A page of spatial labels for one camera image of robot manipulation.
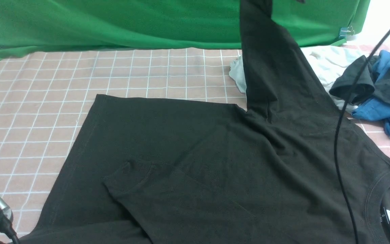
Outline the dark gray long-sleeve shirt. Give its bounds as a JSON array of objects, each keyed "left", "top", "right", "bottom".
[{"left": 20, "top": 0, "right": 390, "bottom": 244}]

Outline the blue shirt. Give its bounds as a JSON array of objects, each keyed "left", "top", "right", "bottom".
[{"left": 351, "top": 50, "right": 390, "bottom": 148}]

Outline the dark charcoal shirt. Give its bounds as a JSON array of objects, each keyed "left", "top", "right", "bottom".
[{"left": 329, "top": 50, "right": 390, "bottom": 105}]

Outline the white cloth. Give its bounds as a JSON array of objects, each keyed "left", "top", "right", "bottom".
[{"left": 229, "top": 46, "right": 365, "bottom": 94}]

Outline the blue binder clip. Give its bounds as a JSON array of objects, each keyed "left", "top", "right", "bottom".
[{"left": 338, "top": 26, "right": 355, "bottom": 40}]

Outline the green backdrop cloth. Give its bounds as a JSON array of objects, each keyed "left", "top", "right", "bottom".
[{"left": 0, "top": 0, "right": 370, "bottom": 60}]

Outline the black right camera cable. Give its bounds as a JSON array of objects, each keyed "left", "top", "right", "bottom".
[{"left": 334, "top": 6, "right": 390, "bottom": 244}]

